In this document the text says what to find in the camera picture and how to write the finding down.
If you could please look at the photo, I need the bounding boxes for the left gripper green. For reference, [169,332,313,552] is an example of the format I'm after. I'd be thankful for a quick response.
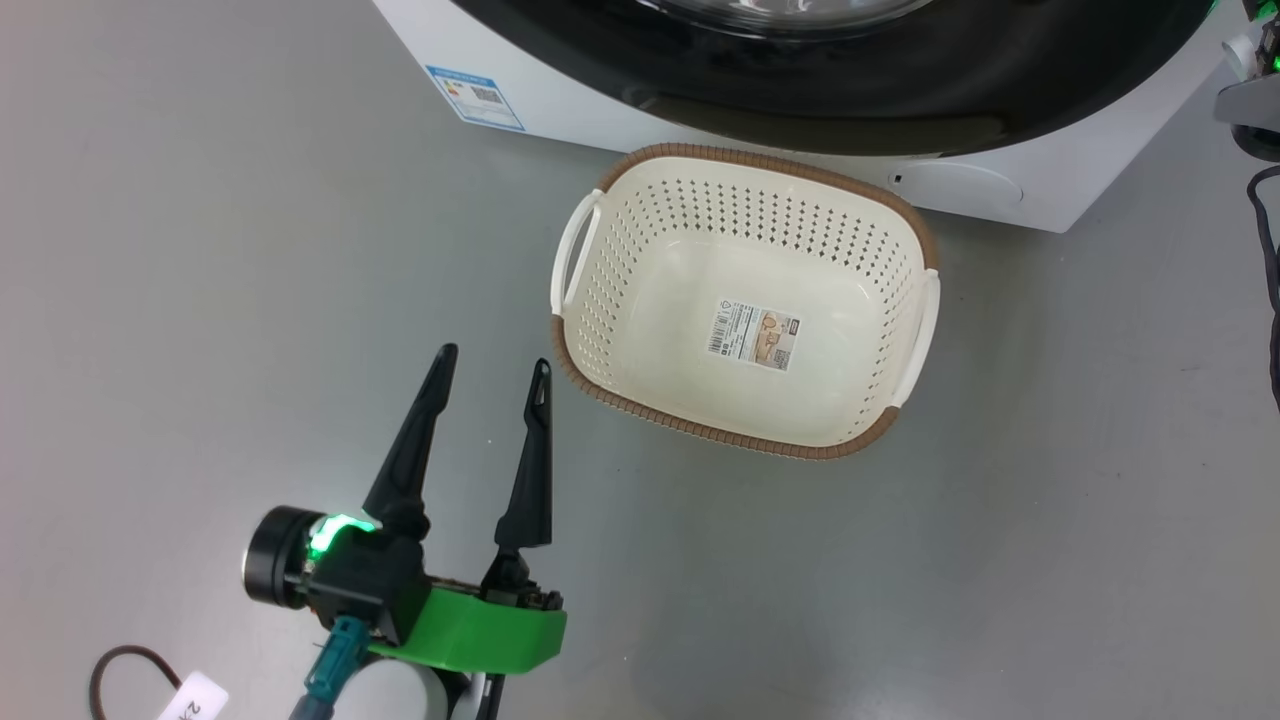
[361,344,569,677]

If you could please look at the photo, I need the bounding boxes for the round black washing machine door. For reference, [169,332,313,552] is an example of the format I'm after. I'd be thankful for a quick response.
[450,0,1216,158]

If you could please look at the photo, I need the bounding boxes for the cream perforated laundry basket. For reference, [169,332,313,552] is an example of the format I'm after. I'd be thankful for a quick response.
[550,143,942,461]

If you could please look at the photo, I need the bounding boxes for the white front-load washing machine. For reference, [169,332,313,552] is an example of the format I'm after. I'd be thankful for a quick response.
[372,0,1246,233]

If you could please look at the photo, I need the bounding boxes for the product label sticker with barcode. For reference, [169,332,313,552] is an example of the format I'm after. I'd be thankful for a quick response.
[707,296,803,373]

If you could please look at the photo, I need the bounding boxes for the blue energy label sticker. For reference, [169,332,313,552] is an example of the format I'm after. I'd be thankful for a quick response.
[425,65,526,133]

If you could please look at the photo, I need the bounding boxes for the round white filter cover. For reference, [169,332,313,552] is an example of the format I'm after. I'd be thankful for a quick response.
[888,160,1026,213]

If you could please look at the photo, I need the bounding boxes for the teal connector camera cable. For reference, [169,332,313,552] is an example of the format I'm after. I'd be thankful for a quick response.
[290,615,372,720]

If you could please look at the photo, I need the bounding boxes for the white paper cable tag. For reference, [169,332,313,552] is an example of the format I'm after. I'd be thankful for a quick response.
[158,670,231,720]

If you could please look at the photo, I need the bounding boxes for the dark looped cable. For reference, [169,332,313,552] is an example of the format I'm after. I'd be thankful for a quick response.
[88,645,183,720]

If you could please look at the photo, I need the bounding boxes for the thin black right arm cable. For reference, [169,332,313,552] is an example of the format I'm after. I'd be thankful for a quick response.
[1247,165,1280,413]

